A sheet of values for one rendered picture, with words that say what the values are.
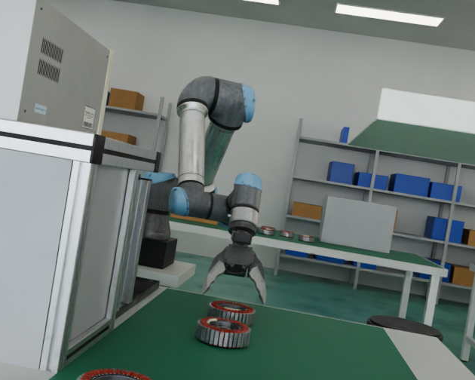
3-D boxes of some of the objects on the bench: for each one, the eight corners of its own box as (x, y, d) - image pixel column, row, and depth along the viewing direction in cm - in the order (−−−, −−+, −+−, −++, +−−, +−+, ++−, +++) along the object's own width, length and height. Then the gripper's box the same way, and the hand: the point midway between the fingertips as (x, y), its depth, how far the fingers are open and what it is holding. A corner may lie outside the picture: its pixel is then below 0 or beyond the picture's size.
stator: (206, 311, 145) (209, 297, 145) (252, 319, 145) (254, 304, 145) (206, 323, 134) (209, 307, 134) (255, 330, 134) (257, 314, 134)
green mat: (167, 288, 167) (167, 287, 167) (383, 329, 161) (383, 328, 161) (6, 413, 73) (6, 412, 73) (509, 519, 67) (509, 517, 67)
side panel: (99, 327, 117) (124, 167, 117) (113, 329, 117) (139, 170, 116) (38, 369, 89) (72, 160, 89) (57, 373, 89) (91, 163, 89)
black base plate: (-55, 249, 171) (-54, 240, 171) (158, 288, 165) (160, 280, 165) (-186, 270, 124) (-185, 259, 124) (105, 326, 118) (107, 316, 118)
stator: (256, 342, 124) (258, 325, 124) (235, 353, 114) (239, 335, 114) (209, 329, 128) (212, 313, 128) (185, 338, 118) (188, 320, 118)
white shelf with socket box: (304, 392, 99) (350, 124, 98) (531, 436, 95) (579, 159, 95) (311, 501, 64) (381, 87, 63) (667, 578, 61) (745, 141, 60)
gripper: (276, 241, 158) (269, 313, 148) (203, 230, 157) (191, 301, 147) (282, 228, 150) (274, 302, 140) (206, 216, 149) (193, 289, 140)
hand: (233, 298), depth 141 cm, fingers open, 14 cm apart
